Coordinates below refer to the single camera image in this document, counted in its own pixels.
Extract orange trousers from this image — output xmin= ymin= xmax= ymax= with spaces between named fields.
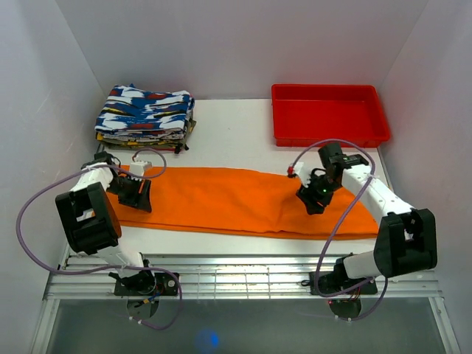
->
xmin=108 ymin=165 xmax=381 ymax=240

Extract stack of folded clothes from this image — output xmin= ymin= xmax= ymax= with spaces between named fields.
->
xmin=95 ymin=119 xmax=197 ymax=154

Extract blue patterned folded trousers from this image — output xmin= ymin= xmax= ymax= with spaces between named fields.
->
xmin=94 ymin=85 xmax=195 ymax=135

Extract aluminium frame rails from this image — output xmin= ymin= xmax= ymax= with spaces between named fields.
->
xmin=31 ymin=143 xmax=460 ymax=354

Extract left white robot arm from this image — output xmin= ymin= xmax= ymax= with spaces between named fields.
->
xmin=55 ymin=152 xmax=156 ymax=295

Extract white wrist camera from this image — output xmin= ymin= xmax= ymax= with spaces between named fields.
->
xmin=129 ymin=160 xmax=152 ymax=180
xmin=287 ymin=162 xmax=312 ymax=187

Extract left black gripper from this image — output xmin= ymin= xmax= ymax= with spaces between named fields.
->
xmin=105 ymin=175 xmax=151 ymax=212

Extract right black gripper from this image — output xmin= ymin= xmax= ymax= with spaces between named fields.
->
xmin=294 ymin=172 xmax=339 ymax=216

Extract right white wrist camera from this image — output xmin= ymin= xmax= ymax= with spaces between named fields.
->
xmin=287 ymin=162 xmax=312 ymax=187

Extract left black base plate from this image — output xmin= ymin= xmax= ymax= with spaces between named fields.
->
xmin=108 ymin=271 xmax=179 ymax=297

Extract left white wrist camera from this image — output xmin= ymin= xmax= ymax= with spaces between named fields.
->
xmin=129 ymin=160 xmax=152 ymax=180

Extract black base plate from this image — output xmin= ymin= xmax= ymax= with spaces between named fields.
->
xmin=318 ymin=272 xmax=378 ymax=295
xmin=108 ymin=271 xmax=179 ymax=297

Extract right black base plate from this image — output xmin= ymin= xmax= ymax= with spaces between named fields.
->
xmin=318 ymin=272 xmax=378 ymax=295

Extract red plastic tray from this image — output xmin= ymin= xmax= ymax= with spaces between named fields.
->
xmin=271 ymin=84 xmax=391 ymax=148

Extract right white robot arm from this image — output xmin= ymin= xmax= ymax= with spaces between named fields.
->
xmin=287 ymin=139 xmax=438 ymax=297

